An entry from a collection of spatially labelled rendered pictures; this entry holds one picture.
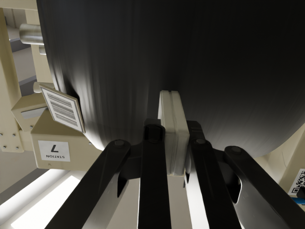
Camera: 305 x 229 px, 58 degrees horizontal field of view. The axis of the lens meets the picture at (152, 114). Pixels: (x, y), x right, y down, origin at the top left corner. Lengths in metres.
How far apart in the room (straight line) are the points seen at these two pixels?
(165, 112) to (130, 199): 4.75
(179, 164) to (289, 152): 0.44
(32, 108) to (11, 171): 4.74
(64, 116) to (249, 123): 0.18
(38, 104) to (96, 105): 0.76
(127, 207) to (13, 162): 2.40
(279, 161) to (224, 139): 0.34
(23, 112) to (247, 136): 0.85
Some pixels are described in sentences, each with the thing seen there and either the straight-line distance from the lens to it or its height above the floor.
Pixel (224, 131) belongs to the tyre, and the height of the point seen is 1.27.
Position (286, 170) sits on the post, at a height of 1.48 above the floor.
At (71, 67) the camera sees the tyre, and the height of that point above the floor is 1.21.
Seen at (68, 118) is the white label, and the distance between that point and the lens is 0.30.
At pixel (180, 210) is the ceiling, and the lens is 4.86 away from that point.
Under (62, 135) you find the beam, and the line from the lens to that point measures 0.87.
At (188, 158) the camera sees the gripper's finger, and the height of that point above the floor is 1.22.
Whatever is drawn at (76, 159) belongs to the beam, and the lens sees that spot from 0.92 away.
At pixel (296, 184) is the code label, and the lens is 0.64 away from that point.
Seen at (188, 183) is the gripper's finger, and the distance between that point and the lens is 0.16.
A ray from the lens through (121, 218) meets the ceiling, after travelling 4.68.
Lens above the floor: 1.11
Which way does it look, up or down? 33 degrees up
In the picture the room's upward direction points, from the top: 175 degrees counter-clockwise
